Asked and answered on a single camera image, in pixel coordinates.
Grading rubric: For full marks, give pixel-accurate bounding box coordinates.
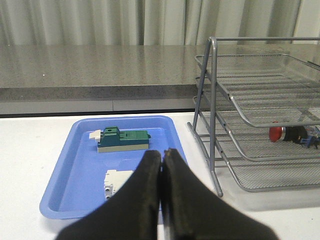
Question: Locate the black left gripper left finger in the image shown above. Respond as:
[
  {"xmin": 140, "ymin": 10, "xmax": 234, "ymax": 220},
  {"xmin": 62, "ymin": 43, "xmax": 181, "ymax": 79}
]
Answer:
[{"xmin": 56, "ymin": 150, "xmax": 161, "ymax": 240}]

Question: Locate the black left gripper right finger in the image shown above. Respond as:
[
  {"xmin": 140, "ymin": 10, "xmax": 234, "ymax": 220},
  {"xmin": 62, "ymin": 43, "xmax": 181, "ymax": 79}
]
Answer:
[{"xmin": 161, "ymin": 148, "xmax": 278, "ymax": 240}]

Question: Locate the silver mesh tray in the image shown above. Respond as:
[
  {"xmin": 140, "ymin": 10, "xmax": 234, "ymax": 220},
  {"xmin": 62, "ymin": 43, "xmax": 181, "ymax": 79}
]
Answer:
[
  {"xmin": 194, "ymin": 53, "xmax": 320, "ymax": 128},
  {"xmin": 194, "ymin": 76, "xmax": 320, "ymax": 162},
  {"xmin": 188, "ymin": 95, "xmax": 320, "ymax": 192}
]

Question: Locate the red emergency stop button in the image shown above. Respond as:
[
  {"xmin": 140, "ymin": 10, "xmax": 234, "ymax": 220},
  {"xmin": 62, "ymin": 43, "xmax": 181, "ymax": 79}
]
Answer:
[{"xmin": 268, "ymin": 125, "xmax": 320, "ymax": 149}]

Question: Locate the white circuit breaker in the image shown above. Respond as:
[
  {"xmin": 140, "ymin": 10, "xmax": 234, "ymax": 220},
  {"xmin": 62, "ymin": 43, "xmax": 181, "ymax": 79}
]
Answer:
[{"xmin": 103, "ymin": 169, "xmax": 134, "ymax": 200}]

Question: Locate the blue plastic tray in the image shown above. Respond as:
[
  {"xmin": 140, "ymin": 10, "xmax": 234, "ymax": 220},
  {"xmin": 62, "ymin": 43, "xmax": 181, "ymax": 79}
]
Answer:
[{"xmin": 39, "ymin": 115, "xmax": 185, "ymax": 220}]

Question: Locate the green electrical module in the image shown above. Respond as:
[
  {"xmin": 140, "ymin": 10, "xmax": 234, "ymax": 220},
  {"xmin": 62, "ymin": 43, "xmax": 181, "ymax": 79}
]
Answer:
[{"xmin": 89, "ymin": 126, "xmax": 151, "ymax": 153}]

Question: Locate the grey stone counter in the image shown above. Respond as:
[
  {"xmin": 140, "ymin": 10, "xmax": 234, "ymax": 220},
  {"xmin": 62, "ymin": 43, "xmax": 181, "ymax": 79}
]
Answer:
[{"xmin": 0, "ymin": 44, "xmax": 320, "ymax": 118}]

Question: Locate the silver metal rack frame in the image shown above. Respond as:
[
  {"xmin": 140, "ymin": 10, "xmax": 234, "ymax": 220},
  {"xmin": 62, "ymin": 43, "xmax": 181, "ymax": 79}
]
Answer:
[{"xmin": 188, "ymin": 36, "xmax": 320, "ymax": 196}]

